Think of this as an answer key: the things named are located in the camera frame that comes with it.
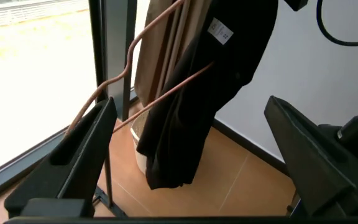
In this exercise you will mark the window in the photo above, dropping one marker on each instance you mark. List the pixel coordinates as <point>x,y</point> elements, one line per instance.
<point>113,46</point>

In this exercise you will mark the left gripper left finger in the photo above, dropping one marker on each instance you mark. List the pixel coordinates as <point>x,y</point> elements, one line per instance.
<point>73,174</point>

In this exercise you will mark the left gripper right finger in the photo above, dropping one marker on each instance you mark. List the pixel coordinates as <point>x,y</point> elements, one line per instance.
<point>328,180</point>

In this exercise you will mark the black garment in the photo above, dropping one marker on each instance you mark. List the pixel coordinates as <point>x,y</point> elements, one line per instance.
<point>197,109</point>

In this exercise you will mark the brown curtain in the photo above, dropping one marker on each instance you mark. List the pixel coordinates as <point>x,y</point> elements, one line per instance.
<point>154,46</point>

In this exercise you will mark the black clothes rack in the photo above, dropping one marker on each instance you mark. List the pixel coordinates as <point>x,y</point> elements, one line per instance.
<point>108,174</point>

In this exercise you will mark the white laundry basket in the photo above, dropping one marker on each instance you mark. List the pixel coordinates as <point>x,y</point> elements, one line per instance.
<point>138,158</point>

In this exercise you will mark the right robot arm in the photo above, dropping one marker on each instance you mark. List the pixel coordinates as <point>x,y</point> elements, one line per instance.
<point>295,3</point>

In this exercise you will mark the pink clothes hanger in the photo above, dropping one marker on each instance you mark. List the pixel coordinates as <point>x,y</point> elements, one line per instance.
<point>129,59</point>

